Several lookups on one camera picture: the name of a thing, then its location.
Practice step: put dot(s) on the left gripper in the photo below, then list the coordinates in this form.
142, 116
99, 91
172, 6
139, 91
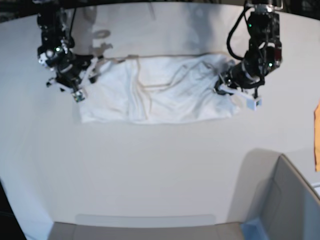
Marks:
227, 84

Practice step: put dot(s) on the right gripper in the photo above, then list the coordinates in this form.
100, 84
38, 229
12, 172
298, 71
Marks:
73, 73

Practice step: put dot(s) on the white printed t-shirt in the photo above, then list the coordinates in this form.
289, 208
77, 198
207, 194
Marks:
158, 90

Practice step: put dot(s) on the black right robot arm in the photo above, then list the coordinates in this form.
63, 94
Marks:
56, 51

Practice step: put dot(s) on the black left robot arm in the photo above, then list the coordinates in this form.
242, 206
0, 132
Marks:
264, 53

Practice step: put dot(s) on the orange object at edge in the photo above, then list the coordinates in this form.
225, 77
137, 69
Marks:
317, 138

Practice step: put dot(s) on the grey storage bin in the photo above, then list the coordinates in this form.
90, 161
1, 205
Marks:
284, 207

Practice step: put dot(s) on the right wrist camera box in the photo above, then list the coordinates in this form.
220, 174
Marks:
79, 95

